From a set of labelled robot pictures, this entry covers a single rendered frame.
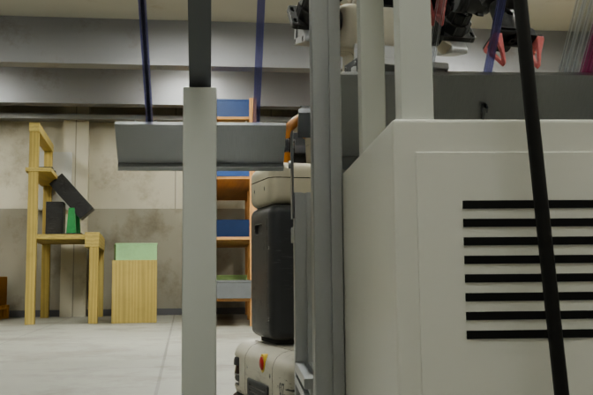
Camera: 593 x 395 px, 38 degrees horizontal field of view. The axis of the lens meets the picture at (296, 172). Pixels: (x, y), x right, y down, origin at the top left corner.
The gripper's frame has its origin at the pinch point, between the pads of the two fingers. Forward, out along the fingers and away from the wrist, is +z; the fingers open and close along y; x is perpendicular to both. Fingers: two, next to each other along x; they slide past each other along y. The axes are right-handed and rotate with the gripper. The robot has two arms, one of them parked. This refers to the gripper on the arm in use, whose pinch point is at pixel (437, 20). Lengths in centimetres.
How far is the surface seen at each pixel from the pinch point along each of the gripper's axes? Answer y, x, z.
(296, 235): -25.2, 36.2, 18.3
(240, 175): -18, 484, -476
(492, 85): 11.5, 11.5, 4.3
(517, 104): 17.1, 15.8, 4.9
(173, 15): -78, 375, -585
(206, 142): -41.9, 16.7, 13.1
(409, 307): -24, -27, 85
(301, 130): -23.6, 23.9, 1.7
